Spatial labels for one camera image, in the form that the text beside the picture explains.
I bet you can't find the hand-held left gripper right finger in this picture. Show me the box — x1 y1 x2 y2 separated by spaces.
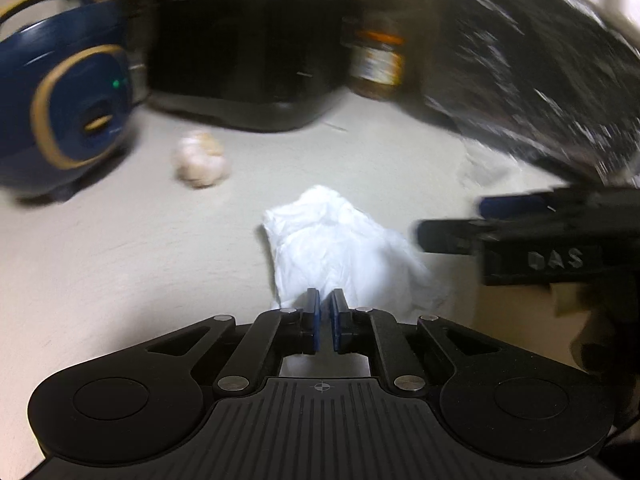
330 288 521 397

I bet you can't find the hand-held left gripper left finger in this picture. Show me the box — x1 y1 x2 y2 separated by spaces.
120 288 321 397

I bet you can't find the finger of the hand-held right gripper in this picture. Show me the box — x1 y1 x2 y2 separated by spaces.
475 187 601 221
416 217 488 257

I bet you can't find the white plastic bag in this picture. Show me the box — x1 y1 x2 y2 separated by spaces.
261 184 451 311

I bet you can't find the black shiny plastic bag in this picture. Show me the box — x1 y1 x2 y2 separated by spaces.
400 0 640 191

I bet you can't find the glass sauce jar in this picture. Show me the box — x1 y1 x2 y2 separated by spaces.
345 15 407 102

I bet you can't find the garlic bulb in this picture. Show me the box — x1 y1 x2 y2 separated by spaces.
172 129 232 190

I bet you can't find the black rice cooker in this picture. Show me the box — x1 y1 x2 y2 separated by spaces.
140 0 353 133

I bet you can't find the blue electric cooker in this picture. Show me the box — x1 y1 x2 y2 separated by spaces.
0 0 138 203

